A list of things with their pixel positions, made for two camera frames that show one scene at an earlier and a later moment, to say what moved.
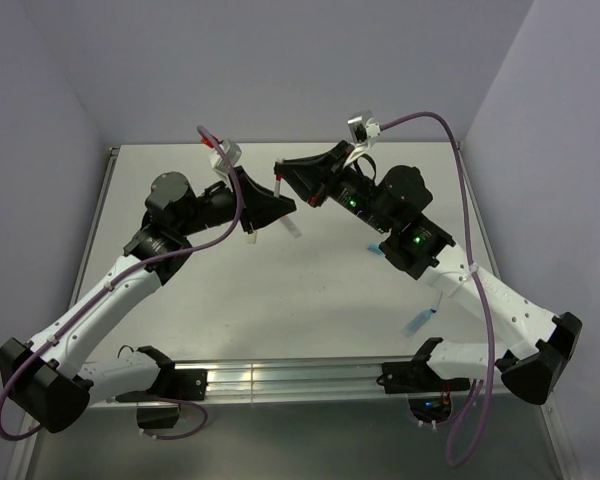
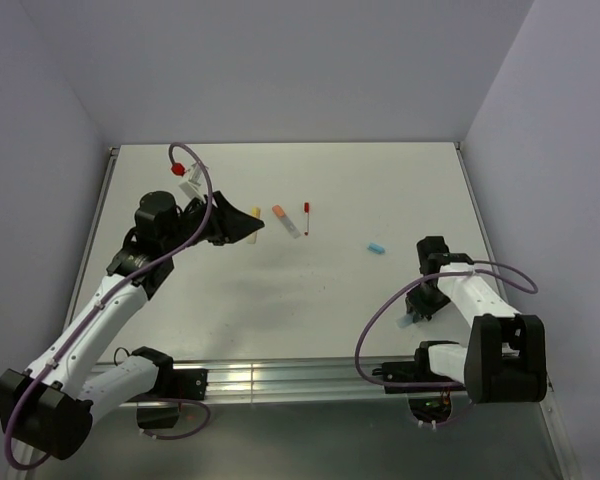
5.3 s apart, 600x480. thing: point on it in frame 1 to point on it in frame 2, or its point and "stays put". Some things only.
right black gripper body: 333,181 to 425,300
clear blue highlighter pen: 417,322 to 404,321
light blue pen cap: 375,248 stays put
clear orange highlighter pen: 292,229 stays put
